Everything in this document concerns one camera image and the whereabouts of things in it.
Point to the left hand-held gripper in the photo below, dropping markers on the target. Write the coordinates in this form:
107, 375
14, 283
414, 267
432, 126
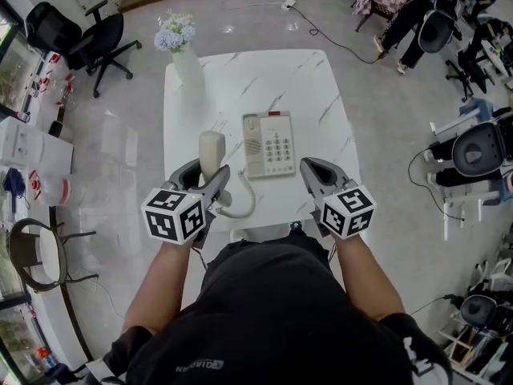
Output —
172, 215

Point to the red and blue can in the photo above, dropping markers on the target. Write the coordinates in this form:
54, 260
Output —
44, 357

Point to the round-back chair white cushion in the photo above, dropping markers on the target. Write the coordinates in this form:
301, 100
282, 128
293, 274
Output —
38, 255

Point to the white storage rack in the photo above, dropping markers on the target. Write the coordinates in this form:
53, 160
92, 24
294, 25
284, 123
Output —
473, 347

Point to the person's left forearm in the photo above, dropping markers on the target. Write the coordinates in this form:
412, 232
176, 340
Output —
156, 287

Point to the clear bottle red label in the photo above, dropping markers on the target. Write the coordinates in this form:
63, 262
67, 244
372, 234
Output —
60, 189

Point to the pale blue flower bouquet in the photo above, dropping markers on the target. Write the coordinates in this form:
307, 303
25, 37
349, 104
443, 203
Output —
174, 32

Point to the black-framed window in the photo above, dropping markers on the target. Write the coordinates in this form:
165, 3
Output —
10, 66

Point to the white power strip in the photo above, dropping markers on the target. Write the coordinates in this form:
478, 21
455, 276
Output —
288, 3

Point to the person's right forearm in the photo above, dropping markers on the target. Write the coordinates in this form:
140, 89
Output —
368, 279

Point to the white marble table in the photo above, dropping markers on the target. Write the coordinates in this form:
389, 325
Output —
272, 86

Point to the beige telephone handset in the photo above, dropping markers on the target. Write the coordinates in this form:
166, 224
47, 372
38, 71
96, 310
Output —
210, 151

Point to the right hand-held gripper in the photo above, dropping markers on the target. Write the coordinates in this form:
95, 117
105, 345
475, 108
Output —
346, 213

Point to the black high-back office chair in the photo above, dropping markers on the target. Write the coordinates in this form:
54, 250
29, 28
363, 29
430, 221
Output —
100, 38

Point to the person's black clothing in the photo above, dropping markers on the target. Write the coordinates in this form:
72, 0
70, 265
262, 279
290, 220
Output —
268, 315

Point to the beige telephone base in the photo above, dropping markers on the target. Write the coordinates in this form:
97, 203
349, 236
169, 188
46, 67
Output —
276, 147

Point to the dark blue cloth bag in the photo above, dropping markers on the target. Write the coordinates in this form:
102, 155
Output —
15, 183

